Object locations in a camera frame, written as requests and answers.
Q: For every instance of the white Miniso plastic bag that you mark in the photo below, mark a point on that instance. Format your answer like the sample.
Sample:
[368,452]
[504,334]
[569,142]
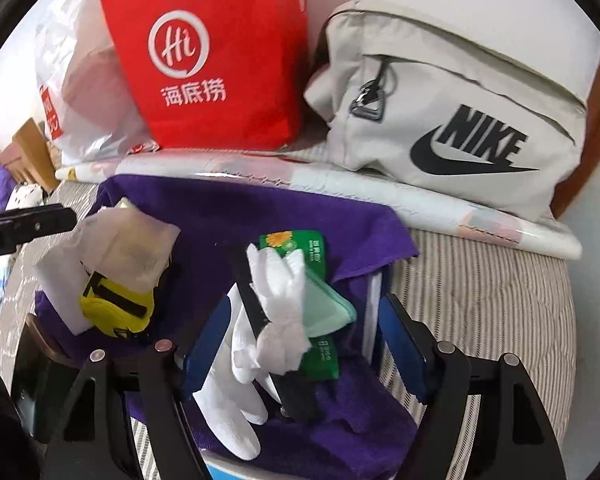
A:
[90,113]

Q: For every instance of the grey Nike bag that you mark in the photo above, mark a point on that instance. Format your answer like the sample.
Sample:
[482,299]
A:
[427,107]

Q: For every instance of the colourful bedding pile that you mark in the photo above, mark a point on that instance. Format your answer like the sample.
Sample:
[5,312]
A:
[14,195]

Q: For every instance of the mint green cloth pouch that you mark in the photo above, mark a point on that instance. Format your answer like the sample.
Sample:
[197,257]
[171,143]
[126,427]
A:
[324,310]

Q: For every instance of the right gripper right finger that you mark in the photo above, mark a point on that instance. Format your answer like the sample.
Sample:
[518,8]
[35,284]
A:
[514,438]

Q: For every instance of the white patterned paper roll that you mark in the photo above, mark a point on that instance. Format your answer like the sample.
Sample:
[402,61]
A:
[417,208]

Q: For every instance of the white cotton glove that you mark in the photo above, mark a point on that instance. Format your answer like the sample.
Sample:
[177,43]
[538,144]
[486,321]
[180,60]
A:
[229,407]
[278,283]

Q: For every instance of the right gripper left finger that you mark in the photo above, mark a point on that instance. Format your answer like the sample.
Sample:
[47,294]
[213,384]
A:
[94,440]

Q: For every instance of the yellow black sock bundle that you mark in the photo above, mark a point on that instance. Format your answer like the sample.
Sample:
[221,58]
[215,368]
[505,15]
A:
[118,312]

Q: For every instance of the red Haidilao paper bag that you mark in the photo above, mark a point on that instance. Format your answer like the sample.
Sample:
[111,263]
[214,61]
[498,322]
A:
[219,74]

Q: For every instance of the striped quilted bed cover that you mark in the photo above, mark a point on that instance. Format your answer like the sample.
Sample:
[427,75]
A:
[484,298]

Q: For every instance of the blue cardboard box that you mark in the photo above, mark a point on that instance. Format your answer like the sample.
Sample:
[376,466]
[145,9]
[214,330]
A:
[223,468]

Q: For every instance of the wooden bedside furniture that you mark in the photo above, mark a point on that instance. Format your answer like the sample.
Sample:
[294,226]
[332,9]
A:
[27,158]

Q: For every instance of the purple towel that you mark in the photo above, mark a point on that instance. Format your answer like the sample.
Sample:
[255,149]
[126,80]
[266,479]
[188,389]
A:
[348,341]

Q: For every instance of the clear plastic bag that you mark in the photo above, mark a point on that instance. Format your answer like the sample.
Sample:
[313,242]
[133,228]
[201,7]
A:
[126,246]

